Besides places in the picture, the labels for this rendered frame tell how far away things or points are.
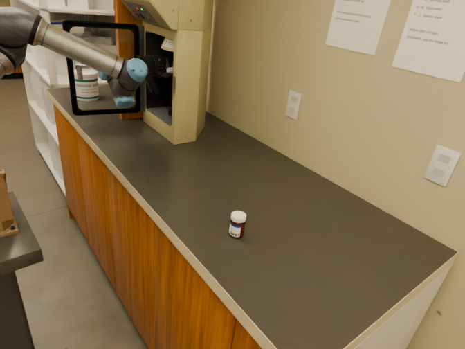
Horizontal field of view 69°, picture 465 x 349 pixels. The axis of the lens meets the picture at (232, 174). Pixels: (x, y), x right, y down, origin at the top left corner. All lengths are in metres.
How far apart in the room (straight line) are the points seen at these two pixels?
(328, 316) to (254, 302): 0.17
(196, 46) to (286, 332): 1.08
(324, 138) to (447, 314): 0.74
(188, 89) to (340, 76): 0.60
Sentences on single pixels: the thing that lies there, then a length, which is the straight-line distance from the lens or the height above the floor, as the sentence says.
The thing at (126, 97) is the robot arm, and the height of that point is 1.16.
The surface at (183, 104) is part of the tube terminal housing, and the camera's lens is 1.48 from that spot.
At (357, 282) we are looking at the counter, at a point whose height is 0.94.
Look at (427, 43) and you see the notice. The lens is 1.22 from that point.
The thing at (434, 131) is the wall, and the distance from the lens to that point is 1.22.
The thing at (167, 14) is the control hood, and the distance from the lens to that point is 1.37.
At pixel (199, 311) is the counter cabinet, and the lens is 1.08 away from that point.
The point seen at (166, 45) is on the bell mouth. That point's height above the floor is 1.33.
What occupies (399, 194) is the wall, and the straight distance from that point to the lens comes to 1.31.
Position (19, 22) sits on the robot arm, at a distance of 1.28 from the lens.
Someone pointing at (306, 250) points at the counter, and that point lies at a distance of 1.00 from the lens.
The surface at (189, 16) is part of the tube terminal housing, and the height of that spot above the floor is 1.46.
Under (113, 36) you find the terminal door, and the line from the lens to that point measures 1.65.
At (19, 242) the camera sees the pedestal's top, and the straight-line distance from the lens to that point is 1.03.
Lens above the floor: 1.56
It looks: 28 degrees down
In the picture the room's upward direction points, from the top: 7 degrees clockwise
